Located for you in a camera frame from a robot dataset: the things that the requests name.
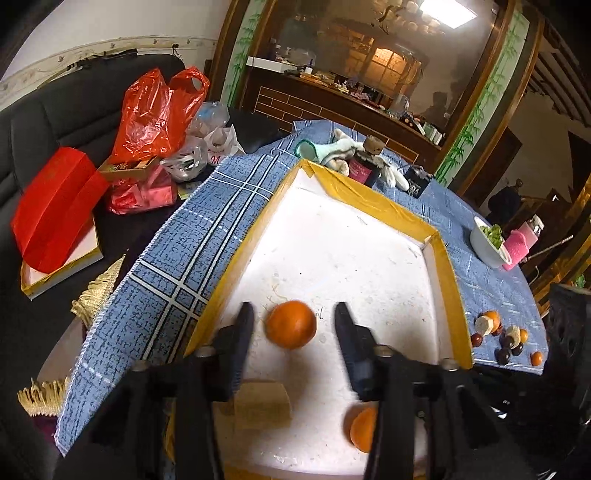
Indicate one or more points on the white foam tray yellow tape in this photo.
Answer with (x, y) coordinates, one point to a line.
(346, 258)

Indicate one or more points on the red plastic bag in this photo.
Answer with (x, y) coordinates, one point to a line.
(147, 120)

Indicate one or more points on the bottle with pink knit sleeve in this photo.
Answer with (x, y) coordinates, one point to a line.
(517, 247)

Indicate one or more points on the white and teal toy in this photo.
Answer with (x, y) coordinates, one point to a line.
(344, 146)

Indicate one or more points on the red date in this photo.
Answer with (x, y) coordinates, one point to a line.
(498, 329)
(477, 340)

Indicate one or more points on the dark figurine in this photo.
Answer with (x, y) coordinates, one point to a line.
(505, 201)

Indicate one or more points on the clear plastic bag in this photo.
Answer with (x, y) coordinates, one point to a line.
(213, 117)

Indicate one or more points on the wooden stair railing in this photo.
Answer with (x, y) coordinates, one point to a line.
(568, 217)

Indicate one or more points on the chandelier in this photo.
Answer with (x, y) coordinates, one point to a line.
(406, 14)

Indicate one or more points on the red plastic packet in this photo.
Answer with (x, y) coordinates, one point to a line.
(143, 194)

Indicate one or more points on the gold fringed cloth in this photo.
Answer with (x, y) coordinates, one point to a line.
(99, 295)

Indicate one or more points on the wooden counter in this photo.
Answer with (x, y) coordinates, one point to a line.
(300, 99)

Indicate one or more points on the gold cardboard box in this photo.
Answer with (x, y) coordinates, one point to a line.
(127, 168)

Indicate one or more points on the orange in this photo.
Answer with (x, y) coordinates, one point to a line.
(537, 358)
(292, 330)
(362, 429)
(524, 335)
(493, 315)

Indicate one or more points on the green leafy vegetables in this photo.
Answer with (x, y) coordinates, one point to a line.
(493, 234)

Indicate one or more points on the green cup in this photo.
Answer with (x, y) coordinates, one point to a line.
(308, 150)

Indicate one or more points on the white bowl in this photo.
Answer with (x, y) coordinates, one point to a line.
(485, 247)

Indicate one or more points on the blue plaid tablecloth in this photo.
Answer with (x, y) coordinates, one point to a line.
(184, 240)

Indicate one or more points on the white plastic bag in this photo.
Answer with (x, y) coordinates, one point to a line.
(224, 145)

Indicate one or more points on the black carved chair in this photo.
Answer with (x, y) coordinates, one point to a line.
(570, 332)

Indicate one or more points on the black leather sofa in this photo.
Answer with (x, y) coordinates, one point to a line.
(69, 110)

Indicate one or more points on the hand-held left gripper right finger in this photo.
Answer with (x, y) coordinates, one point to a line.
(348, 350)

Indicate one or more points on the wood framed glass partition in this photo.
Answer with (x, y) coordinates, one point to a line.
(323, 41)

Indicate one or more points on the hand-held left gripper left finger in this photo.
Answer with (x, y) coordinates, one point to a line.
(243, 344)

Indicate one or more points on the white gold-edged gift box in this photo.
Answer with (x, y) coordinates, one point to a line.
(60, 277)

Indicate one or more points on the small black box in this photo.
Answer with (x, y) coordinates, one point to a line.
(418, 182)

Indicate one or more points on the dark bottle with cork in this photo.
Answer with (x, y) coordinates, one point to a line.
(362, 168)

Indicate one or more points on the clear bag with dark contents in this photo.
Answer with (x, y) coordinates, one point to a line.
(184, 161)

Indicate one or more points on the dark plum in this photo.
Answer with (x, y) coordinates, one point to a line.
(517, 350)
(503, 355)
(507, 343)

